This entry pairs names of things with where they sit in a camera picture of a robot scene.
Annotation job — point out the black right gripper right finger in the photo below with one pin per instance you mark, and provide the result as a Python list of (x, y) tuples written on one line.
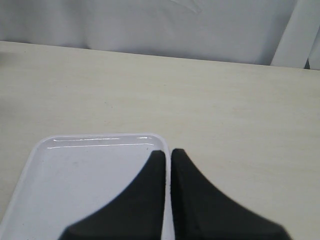
[(202, 212)]

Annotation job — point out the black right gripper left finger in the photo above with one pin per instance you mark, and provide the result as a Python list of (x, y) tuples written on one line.
[(135, 214)]

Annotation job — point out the white rectangular tray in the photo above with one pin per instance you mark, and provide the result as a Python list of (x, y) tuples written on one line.
[(68, 177)]

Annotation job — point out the white backdrop curtain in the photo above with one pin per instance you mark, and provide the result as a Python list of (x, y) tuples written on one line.
[(282, 33)]

